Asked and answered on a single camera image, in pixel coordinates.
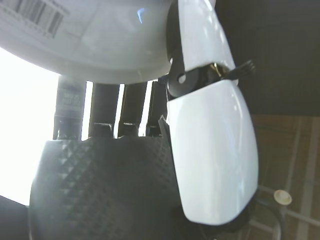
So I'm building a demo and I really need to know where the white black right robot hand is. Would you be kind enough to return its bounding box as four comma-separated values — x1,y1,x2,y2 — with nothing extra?
28,0,260,240

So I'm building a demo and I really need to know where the white round cap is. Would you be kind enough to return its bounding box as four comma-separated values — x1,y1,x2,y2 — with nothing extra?
273,189,293,206

